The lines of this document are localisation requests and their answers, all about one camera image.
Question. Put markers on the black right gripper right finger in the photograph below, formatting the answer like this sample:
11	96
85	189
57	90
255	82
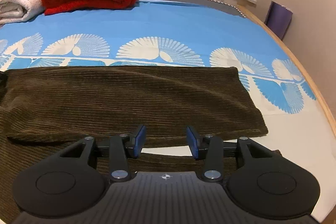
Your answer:
256	179

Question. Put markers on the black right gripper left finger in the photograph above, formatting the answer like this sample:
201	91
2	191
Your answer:
75	178

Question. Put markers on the brown corduroy pants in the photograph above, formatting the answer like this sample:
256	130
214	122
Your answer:
45	109

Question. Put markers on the blue white patterned bedsheet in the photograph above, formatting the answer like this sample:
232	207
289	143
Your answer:
157	32

